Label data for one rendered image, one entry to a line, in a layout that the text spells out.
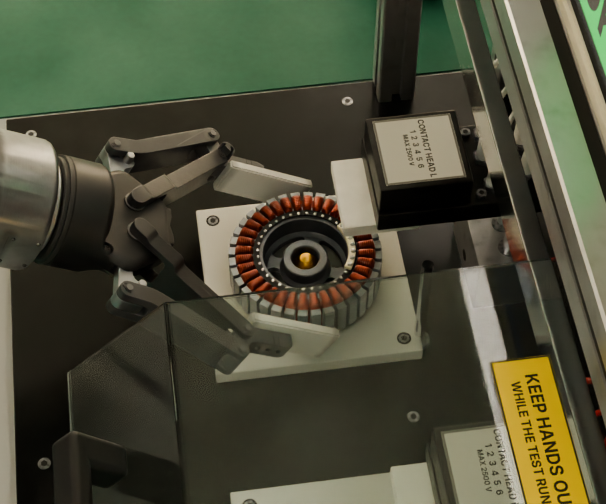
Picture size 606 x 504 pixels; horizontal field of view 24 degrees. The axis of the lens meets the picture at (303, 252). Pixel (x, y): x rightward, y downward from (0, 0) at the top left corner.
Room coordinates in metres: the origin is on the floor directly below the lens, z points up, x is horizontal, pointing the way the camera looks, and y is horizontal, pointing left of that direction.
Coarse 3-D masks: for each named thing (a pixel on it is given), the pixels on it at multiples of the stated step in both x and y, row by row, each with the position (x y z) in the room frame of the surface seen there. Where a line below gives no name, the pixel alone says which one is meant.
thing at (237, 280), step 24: (264, 216) 0.64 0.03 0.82; (288, 216) 0.65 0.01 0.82; (312, 216) 0.65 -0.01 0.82; (336, 216) 0.65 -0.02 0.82; (240, 240) 0.62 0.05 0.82; (264, 240) 0.63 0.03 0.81; (288, 240) 0.64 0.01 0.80; (312, 240) 0.64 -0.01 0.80; (336, 240) 0.63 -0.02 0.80; (360, 240) 0.62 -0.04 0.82; (240, 264) 0.60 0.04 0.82; (264, 264) 0.60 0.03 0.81; (288, 264) 0.61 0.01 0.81; (360, 264) 0.60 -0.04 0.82; (240, 288) 0.58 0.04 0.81; (264, 288) 0.58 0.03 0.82
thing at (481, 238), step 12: (456, 228) 0.66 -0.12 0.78; (468, 228) 0.63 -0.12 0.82; (480, 228) 0.63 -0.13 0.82; (492, 228) 0.63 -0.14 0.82; (456, 240) 0.65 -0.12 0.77; (468, 240) 0.63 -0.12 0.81; (480, 240) 0.62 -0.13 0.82; (492, 240) 0.62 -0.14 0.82; (468, 252) 0.62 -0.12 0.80; (480, 252) 0.61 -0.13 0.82; (492, 252) 0.61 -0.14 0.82; (504, 252) 0.61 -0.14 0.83; (468, 264) 0.62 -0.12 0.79; (480, 264) 0.60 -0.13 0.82
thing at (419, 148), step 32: (384, 128) 0.64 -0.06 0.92; (416, 128) 0.64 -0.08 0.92; (448, 128) 0.64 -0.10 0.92; (512, 128) 0.66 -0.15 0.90; (352, 160) 0.65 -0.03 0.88; (384, 160) 0.61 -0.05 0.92; (416, 160) 0.61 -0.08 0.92; (448, 160) 0.61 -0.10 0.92; (352, 192) 0.62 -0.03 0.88; (384, 192) 0.59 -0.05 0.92; (416, 192) 0.59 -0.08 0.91; (448, 192) 0.59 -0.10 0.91; (480, 192) 0.60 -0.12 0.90; (352, 224) 0.59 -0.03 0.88; (384, 224) 0.59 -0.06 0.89; (416, 224) 0.59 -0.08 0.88
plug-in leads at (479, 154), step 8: (496, 64) 0.66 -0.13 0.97; (504, 88) 0.63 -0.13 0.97; (504, 96) 0.63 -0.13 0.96; (512, 112) 0.62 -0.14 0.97; (512, 120) 0.61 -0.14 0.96; (480, 144) 0.63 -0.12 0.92; (520, 144) 0.64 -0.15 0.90; (480, 152) 0.63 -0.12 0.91; (480, 160) 0.63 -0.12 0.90; (528, 168) 0.62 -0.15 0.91; (488, 176) 0.61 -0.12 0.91; (528, 176) 0.62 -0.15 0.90; (488, 184) 0.61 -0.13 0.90
